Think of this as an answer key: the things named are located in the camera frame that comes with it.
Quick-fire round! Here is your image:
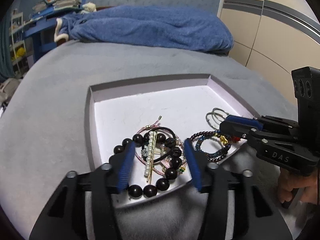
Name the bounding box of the red bead gold chain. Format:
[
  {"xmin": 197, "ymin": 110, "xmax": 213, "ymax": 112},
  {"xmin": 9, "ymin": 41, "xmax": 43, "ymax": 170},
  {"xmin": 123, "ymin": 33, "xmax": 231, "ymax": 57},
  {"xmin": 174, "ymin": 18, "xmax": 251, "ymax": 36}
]
[{"xmin": 224, "ymin": 134, "xmax": 242, "ymax": 144}]

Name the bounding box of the silver bangle bracelet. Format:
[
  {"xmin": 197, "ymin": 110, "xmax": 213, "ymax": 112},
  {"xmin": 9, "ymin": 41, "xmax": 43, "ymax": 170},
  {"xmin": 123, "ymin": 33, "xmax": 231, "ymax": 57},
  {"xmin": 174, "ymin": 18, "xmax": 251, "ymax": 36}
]
[{"xmin": 205, "ymin": 107, "xmax": 230, "ymax": 129}]

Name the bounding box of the large black bead bracelet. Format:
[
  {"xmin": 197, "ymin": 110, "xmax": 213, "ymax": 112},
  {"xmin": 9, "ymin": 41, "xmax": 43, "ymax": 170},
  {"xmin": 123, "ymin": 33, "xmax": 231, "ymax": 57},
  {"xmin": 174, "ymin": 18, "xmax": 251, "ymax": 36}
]
[{"xmin": 108, "ymin": 132, "xmax": 183, "ymax": 198}]

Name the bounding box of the pink cord bracelet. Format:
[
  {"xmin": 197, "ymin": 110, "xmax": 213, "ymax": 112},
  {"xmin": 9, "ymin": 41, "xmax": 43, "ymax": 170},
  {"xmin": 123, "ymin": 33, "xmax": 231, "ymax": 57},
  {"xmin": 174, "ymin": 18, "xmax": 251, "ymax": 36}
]
[{"xmin": 134, "ymin": 114, "xmax": 188, "ymax": 177}]

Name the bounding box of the pearl hair clip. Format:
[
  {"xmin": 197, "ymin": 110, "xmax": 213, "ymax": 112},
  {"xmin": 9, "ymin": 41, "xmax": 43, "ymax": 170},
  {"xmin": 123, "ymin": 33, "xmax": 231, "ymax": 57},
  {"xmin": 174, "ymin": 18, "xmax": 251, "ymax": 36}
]
[{"xmin": 144, "ymin": 131, "xmax": 157, "ymax": 185}]

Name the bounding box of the person's right hand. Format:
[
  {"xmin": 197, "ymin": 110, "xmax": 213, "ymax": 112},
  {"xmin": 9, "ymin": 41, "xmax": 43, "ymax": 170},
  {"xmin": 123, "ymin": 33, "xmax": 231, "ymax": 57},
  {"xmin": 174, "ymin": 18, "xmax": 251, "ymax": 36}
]
[{"xmin": 277, "ymin": 168, "xmax": 318, "ymax": 204}]

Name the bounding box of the grey cardboard tray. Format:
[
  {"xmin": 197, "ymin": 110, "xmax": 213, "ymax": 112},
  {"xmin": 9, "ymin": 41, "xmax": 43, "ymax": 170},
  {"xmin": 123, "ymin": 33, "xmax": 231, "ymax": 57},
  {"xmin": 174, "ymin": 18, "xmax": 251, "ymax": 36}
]
[{"xmin": 85, "ymin": 73, "xmax": 261, "ymax": 209}]

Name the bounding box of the beige wardrobe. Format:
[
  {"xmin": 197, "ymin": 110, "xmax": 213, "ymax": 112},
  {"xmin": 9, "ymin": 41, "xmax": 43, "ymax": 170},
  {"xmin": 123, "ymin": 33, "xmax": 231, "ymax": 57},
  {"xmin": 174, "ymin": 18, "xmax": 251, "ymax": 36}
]
[{"xmin": 219, "ymin": 0, "xmax": 319, "ymax": 104}]

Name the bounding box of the blue fleece blanket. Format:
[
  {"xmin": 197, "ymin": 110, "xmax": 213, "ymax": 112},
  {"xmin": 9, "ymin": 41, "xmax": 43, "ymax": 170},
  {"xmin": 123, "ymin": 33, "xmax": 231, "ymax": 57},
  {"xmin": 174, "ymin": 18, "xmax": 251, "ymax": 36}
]
[{"xmin": 54, "ymin": 5, "xmax": 234, "ymax": 54}]

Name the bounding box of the grey bag on floor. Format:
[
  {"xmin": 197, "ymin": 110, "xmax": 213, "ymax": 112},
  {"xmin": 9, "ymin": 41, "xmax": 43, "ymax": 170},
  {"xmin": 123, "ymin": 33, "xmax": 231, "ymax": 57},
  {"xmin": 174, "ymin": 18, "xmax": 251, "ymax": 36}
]
[{"xmin": 0, "ymin": 78, "xmax": 21, "ymax": 105}]

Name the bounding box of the teal curtain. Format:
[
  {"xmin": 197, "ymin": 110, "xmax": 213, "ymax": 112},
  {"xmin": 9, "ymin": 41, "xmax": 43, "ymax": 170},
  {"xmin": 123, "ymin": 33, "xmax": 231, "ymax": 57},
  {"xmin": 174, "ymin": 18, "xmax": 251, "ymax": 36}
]
[{"xmin": 0, "ymin": 12, "xmax": 15, "ymax": 82}]

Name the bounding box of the blue desk shelf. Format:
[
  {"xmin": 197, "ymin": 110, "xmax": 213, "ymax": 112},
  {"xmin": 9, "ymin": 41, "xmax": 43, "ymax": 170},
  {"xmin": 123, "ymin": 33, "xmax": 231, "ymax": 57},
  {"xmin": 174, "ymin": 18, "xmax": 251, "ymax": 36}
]
[{"xmin": 23, "ymin": 0, "xmax": 86, "ymax": 62}]

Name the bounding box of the white storage rack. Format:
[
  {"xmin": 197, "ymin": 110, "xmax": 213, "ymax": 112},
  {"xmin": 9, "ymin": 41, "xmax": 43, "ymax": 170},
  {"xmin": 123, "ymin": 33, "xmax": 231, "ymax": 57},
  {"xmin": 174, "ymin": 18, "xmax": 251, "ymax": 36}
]
[{"xmin": 9, "ymin": 9, "xmax": 27, "ymax": 79}]

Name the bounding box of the white plush toy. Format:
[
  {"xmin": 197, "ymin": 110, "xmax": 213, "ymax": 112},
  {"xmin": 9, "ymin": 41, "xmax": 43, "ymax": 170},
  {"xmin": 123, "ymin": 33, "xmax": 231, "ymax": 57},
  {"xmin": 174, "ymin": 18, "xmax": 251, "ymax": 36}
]
[{"xmin": 80, "ymin": 2, "xmax": 97, "ymax": 14}]

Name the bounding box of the stack of papers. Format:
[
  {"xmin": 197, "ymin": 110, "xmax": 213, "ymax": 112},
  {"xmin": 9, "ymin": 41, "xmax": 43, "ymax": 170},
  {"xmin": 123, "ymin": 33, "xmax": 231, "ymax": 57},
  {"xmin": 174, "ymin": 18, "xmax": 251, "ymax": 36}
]
[{"xmin": 53, "ymin": 0, "xmax": 81, "ymax": 9}]

